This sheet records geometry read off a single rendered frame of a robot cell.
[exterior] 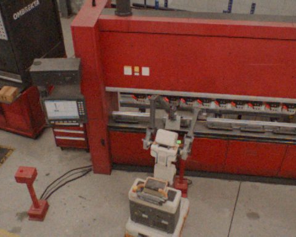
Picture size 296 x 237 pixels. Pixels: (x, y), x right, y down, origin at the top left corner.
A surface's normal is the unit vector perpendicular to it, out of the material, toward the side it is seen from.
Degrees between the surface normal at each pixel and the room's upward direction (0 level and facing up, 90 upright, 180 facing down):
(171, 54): 90
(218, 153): 90
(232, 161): 90
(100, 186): 0
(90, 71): 90
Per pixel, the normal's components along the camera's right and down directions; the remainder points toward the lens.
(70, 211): -0.01, -0.77
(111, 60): -0.12, 0.63
